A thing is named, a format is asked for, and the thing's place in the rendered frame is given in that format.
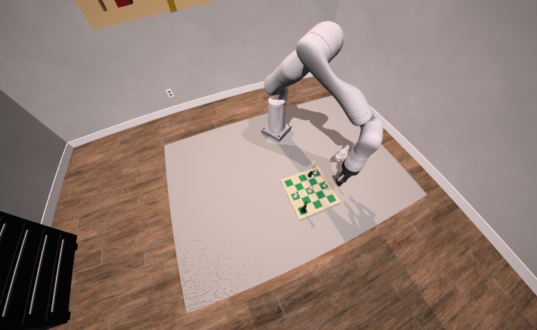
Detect green and cream chessboard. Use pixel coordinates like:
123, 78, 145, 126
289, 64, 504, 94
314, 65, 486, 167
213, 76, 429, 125
281, 166, 340, 220

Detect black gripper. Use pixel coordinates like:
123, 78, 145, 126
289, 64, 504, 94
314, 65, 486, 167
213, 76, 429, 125
336, 162, 360, 187

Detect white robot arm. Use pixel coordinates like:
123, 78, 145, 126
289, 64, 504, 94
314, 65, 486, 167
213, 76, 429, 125
264, 21, 384, 172

